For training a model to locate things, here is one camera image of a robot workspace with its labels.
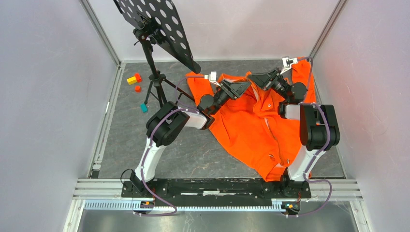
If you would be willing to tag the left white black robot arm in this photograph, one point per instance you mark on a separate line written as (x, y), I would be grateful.
(164, 127)

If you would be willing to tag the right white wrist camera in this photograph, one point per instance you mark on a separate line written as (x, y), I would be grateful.
(287, 64)

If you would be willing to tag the black perforated music stand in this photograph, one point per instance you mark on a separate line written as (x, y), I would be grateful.
(157, 22)

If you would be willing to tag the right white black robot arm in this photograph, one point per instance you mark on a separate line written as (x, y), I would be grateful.
(318, 129)

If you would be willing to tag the teal block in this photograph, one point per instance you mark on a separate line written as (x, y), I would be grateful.
(144, 108)

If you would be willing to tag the orange jacket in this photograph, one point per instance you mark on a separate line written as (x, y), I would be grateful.
(251, 130)

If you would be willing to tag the grey slotted cable duct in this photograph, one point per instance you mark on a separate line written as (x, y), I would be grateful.
(136, 205)

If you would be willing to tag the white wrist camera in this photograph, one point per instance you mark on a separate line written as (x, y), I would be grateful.
(212, 78)
(287, 64)

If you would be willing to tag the red block on yellow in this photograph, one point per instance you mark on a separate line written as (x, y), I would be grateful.
(138, 77)

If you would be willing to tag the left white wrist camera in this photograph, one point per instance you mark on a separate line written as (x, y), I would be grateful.
(212, 78)

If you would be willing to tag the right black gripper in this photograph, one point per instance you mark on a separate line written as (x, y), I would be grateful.
(263, 79)

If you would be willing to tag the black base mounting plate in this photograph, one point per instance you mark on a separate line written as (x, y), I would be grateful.
(213, 192)

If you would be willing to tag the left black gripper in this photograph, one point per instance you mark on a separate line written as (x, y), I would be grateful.
(233, 90)

